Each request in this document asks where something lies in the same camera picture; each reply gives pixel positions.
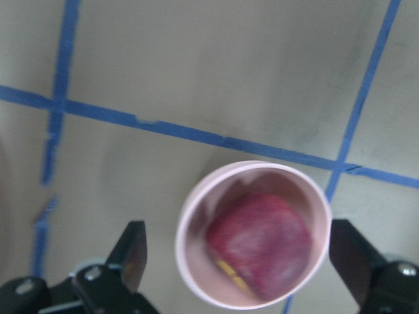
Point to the red apple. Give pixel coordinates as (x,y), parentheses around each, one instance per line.
(262,243)

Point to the pink bowl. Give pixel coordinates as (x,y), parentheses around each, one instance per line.
(212,195)

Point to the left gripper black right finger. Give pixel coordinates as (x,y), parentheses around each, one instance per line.
(355,259)

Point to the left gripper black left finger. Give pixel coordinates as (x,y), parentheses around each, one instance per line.
(129,256)

